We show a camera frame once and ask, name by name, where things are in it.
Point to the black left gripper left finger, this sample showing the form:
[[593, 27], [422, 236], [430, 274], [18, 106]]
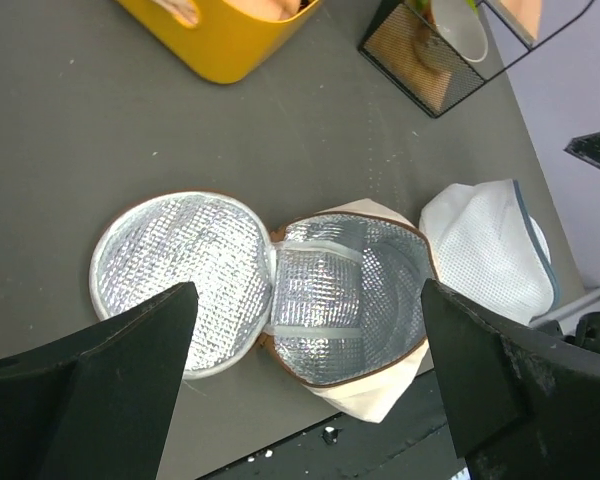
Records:
[[97, 404]]

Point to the white lower bowl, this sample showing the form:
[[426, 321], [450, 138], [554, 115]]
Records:
[[459, 25]]

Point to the black wire wooden shelf rack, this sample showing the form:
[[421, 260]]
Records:
[[403, 44]]

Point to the cream bag with brown zipper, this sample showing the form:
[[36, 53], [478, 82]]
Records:
[[335, 296]]

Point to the white mesh laundry bag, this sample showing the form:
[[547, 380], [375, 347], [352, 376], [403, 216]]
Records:
[[488, 248]]

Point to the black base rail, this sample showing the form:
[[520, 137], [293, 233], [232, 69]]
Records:
[[413, 442]]

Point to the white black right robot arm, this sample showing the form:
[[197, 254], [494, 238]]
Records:
[[574, 181]]

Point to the yellow plastic basket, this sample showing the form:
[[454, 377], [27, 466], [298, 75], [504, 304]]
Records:
[[226, 45]]

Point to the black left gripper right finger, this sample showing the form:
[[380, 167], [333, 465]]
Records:
[[520, 403]]

